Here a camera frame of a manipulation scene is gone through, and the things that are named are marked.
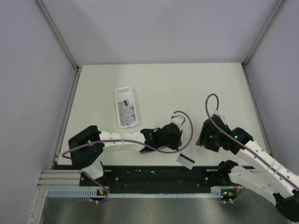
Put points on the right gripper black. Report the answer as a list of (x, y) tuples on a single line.
[(202, 140)]

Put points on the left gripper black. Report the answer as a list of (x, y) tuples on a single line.
[(177, 143)]

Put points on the silver VIP card top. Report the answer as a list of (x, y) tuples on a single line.
[(185, 161)]

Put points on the silver vip card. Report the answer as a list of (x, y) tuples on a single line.
[(128, 119), (125, 106), (185, 161)]

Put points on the white plastic basket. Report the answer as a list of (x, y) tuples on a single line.
[(124, 93)]

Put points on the blue leather card holder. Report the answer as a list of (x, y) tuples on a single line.
[(149, 150)]

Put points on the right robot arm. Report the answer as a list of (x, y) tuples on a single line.
[(269, 179)]

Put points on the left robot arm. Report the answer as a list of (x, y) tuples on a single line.
[(89, 144)]

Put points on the silver VIP card bottom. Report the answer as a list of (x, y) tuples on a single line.
[(128, 119)]

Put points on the silver VIP card middle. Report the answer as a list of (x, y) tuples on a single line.
[(125, 106)]

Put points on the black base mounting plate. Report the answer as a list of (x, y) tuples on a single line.
[(200, 175)]

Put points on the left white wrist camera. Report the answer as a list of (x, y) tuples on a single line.
[(178, 120)]

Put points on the grey slotted cable duct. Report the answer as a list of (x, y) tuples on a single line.
[(95, 193)]

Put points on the aluminium frame rail front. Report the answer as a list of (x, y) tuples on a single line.
[(59, 178)]

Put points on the right aluminium corner post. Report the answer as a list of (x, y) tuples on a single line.
[(264, 31)]

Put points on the aluminium corner post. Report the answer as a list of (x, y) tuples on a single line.
[(59, 39), (264, 31)]

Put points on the left aluminium corner post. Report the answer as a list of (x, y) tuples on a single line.
[(59, 39)]

